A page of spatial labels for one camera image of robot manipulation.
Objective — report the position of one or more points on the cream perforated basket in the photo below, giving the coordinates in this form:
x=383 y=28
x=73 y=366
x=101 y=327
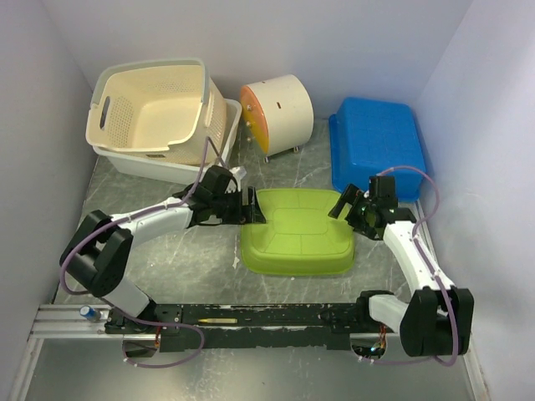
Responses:
x=168 y=110

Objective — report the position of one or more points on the cream cylinder orange-faced drawer unit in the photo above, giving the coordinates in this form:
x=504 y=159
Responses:
x=278 y=113

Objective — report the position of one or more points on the green plastic basin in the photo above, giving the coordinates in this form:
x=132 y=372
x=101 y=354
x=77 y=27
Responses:
x=298 y=238

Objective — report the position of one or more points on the blue plastic tub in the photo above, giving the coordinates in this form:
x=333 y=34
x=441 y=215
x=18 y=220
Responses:
x=369 y=136

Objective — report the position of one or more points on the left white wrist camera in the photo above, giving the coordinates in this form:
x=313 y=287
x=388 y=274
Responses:
x=238 y=172

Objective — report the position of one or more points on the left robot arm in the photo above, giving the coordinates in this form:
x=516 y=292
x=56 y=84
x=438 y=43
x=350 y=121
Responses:
x=97 y=255

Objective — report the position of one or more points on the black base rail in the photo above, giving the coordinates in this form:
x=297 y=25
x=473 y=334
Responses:
x=333 y=326

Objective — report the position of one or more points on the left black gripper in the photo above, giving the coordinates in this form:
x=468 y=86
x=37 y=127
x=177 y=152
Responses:
x=246 y=215

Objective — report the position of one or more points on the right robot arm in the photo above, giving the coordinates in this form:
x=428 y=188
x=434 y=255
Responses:
x=436 y=322

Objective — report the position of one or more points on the small blue capacitor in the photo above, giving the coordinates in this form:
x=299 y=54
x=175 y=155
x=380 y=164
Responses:
x=89 y=313

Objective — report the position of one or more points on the aluminium extrusion rail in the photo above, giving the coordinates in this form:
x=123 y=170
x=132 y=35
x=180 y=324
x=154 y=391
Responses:
x=64 y=321

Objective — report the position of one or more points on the white plastic tray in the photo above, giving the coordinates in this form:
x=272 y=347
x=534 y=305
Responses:
x=169 y=172

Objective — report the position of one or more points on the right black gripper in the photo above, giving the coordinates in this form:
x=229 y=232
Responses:
x=351 y=195

